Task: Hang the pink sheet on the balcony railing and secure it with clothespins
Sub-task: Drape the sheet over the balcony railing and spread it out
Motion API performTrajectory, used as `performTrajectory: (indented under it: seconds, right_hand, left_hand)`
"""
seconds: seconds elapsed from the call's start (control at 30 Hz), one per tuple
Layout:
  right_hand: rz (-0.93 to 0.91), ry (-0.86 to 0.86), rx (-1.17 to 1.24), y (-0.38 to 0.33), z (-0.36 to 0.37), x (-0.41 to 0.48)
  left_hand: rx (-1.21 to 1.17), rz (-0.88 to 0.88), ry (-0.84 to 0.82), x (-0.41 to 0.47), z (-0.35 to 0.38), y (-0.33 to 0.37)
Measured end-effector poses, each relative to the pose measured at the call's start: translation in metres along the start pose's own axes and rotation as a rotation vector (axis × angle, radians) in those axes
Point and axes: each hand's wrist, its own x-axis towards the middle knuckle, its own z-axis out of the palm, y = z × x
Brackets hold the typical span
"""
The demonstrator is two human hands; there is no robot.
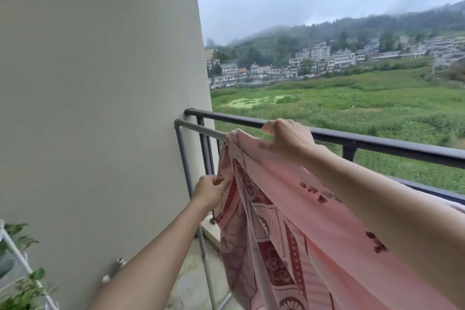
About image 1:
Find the person's right hand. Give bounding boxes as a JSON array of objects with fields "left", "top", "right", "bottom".
[{"left": 258, "top": 119, "right": 328, "bottom": 165}]

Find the cluster of distant buildings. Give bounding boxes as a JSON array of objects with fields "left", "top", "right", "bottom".
[{"left": 203, "top": 35, "right": 465, "bottom": 89}]

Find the white wire plant stand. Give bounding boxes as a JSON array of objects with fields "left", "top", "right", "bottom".
[{"left": 0, "top": 220, "right": 61, "bottom": 310}]

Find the pink patterned cloth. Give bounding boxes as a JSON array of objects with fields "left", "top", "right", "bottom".
[{"left": 214, "top": 129, "right": 465, "bottom": 310}]

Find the person's right forearm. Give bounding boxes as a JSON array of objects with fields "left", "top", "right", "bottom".
[{"left": 306, "top": 144, "right": 465, "bottom": 310}]

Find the person's left forearm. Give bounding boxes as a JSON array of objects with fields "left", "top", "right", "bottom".
[{"left": 86, "top": 195, "right": 215, "bottom": 310}]

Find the green leafy plant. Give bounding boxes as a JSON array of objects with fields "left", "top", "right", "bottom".
[{"left": 0, "top": 223, "right": 59, "bottom": 310}]

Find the grey metal drying rack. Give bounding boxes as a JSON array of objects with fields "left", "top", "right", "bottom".
[{"left": 174, "top": 119, "right": 233, "bottom": 310}]

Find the person's left hand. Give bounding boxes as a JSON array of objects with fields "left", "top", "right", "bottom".
[{"left": 191, "top": 174, "right": 233, "bottom": 212}]

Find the metal wall tap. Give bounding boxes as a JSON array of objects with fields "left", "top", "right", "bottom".
[{"left": 101, "top": 257, "right": 128, "bottom": 284}]

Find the black balcony railing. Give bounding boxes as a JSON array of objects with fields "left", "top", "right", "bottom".
[{"left": 184, "top": 108, "right": 465, "bottom": 225}]

